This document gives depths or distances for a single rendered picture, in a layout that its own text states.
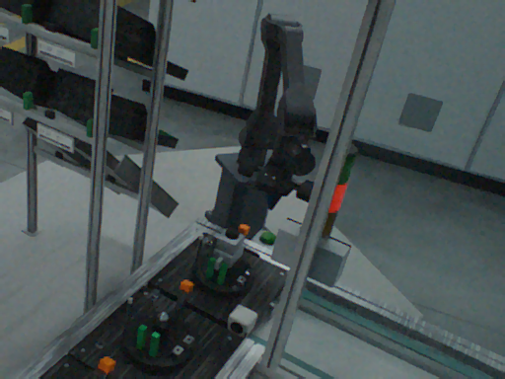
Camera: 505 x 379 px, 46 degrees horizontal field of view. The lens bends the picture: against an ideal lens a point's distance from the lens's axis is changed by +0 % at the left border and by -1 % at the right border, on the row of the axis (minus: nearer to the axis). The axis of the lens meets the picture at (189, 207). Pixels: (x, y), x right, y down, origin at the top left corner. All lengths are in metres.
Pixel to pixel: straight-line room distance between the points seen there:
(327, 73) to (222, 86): 0.77
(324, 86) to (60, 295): 3.12
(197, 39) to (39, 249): 3.06
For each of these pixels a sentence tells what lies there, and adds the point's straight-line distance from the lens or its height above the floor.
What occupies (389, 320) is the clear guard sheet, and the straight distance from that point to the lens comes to 1.02.
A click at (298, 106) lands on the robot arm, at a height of 1.33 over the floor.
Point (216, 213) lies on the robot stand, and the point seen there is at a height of 0.90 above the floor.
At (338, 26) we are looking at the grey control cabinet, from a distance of 4.11.
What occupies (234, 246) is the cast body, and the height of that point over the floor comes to 1.08.
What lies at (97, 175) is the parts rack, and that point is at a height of 1.24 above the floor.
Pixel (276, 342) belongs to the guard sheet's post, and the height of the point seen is 1.02.
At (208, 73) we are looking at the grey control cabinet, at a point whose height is 0.29.
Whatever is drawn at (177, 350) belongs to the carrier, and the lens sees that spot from 1.09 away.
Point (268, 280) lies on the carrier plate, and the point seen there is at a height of 0.97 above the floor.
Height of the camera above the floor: 1.80
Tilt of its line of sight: 33 degrees down
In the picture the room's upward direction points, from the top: 9 degrees clockwise
